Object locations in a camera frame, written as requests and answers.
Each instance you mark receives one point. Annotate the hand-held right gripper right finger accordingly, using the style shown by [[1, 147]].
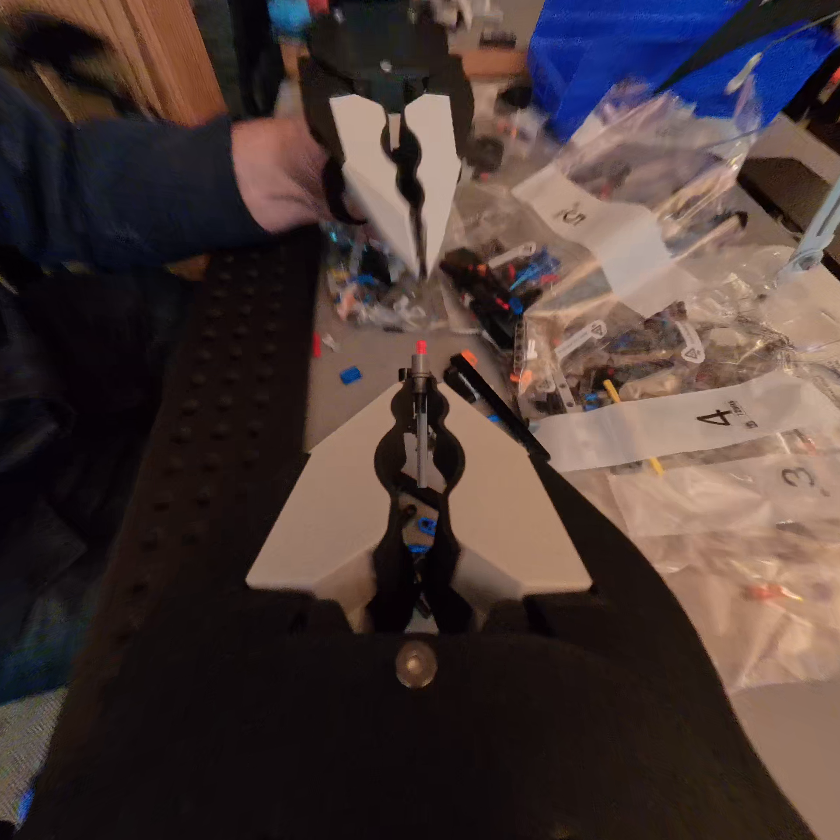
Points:
[[525, 525]]

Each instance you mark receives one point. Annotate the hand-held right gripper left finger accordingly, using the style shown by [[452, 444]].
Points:
[[321, 525]]

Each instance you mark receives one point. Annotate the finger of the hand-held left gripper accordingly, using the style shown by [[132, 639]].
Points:
[[361, 144], [439, 151]]

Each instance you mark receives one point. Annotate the black lego rack assembly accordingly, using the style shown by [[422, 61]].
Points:
[[499, 413]]

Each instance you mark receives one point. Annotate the grey axle with black bush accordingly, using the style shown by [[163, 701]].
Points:
[[421, 453]]

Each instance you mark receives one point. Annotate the grey red-tipped lego pin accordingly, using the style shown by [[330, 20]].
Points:
[[421, 358]]

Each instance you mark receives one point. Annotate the person's left forearm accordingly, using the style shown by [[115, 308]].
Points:
[[118, 190]]

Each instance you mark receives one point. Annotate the blue lego connector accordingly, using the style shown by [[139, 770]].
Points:
[[350, 375]]

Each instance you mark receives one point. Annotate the pile of lego part bags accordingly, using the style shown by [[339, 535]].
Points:
[[656, 420]]

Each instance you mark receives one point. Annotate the person's left hand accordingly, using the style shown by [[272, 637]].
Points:
[[282, 177]]

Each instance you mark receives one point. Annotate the light blue foam block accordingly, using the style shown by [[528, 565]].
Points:
[[289, 14]]

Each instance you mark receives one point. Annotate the small black device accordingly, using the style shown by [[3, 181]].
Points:
[[499, 38]]

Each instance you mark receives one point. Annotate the black perforated office chair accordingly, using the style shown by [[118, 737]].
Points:
[[216, 426]]

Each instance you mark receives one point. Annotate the blue plastic storage bin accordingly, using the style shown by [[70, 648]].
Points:
[[590, 65]]

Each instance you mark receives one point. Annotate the brown wooden desk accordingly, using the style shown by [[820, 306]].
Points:
[[170, 52]]

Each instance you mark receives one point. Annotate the black rubber tyre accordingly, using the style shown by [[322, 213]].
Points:
[[732, 220]]

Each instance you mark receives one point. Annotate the wooden book stand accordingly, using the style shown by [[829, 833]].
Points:
[[817, 243]]

